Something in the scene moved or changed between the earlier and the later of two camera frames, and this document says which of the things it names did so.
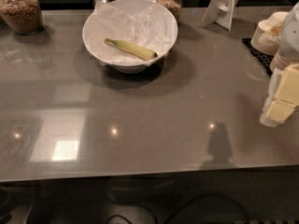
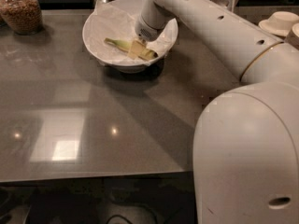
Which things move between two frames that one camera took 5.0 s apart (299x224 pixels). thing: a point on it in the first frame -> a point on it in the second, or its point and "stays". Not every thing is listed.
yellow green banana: [136, 50] stays
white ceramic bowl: [141, 22] stays
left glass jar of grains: [21, 11] stays
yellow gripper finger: [288, 90] -> [135, 49]
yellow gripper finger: [279, 112] -> [147, 54]
